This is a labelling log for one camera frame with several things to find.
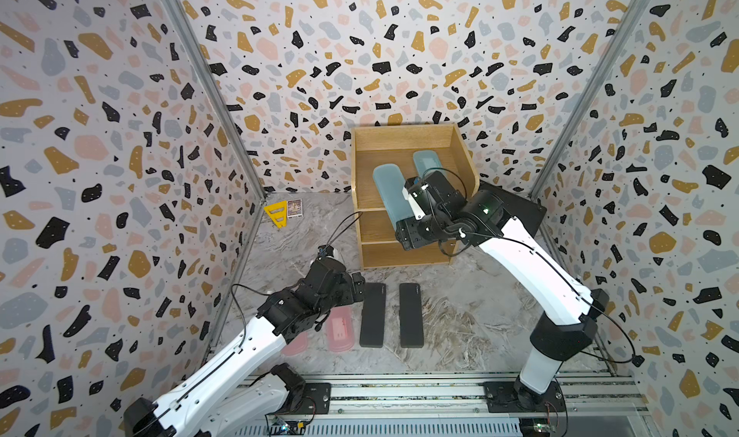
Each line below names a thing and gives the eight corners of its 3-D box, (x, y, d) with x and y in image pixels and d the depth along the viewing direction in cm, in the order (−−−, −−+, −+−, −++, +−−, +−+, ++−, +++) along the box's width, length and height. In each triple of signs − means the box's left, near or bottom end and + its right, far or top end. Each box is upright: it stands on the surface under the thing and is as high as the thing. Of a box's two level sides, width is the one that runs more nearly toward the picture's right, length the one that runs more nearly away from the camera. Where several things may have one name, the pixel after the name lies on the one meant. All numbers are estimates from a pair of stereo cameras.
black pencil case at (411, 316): (400, 347, 84) (401, 345, 83) (399, 286, 97) (399, 283, 95) (424, 348, 84) (424, 345, 83) (419, 286, 97) (420, 283, 96)
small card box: (288, 218, 116) (286, 214, 114) (288, 204, 121) (287, 200, 120) (302, 216, 117) (301, 212, 115) (302, 202, 122) (301, 198, 120)
